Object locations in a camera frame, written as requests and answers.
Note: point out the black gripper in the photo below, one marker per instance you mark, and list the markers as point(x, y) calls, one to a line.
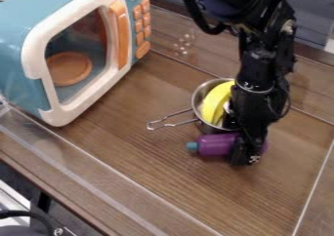
point(253, 111)

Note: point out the purple toy eggplant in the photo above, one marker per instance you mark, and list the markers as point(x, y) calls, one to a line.
point(215, 145)

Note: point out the silver pot with wire handle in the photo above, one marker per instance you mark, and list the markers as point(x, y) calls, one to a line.
point(203, 126)

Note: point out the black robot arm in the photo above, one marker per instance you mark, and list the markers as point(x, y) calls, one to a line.
point(265, 24)

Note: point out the yellow toy banana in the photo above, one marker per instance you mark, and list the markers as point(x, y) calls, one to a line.
point(212, 102)

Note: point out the orange microwave turntable plate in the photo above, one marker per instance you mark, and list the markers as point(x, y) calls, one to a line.
point(68, 68)

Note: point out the blue toy microwave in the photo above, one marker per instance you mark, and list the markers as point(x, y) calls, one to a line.
point(110, 30)

